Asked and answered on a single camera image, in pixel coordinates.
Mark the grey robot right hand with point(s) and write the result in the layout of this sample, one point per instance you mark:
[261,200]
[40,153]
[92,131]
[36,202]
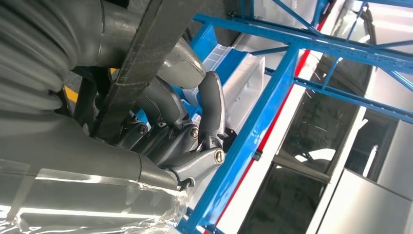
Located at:
[80,155]

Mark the blue metal shelf rack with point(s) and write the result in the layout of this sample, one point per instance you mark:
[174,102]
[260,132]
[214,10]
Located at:
[255,129]

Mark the white car red stripe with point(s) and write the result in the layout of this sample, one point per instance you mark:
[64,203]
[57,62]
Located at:
[364,206]

